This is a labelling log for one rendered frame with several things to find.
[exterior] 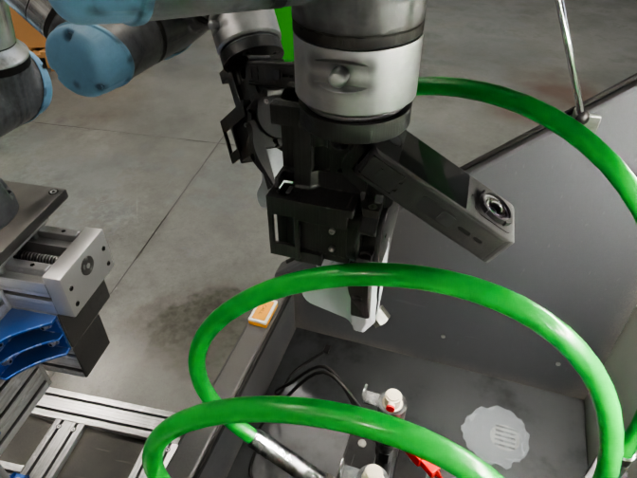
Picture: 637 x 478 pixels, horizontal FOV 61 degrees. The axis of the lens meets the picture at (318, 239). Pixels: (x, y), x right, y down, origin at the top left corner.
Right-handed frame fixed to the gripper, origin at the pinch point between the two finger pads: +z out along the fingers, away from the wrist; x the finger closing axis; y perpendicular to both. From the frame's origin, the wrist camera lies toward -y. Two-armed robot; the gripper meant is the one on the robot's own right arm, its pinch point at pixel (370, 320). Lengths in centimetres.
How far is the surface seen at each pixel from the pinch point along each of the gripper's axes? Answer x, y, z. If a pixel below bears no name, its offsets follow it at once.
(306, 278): 8.4, 2.6, -12.0
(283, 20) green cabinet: -307, 130, 82
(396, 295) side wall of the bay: -31.0, 1.7, 27.9
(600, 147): -3.7, -13.3, -17.1
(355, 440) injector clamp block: -3.9, 1.2, 26.6
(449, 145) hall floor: -256, 9, 125
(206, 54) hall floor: -338, 209, 125
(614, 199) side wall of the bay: -31.1, -23.0, 3.6
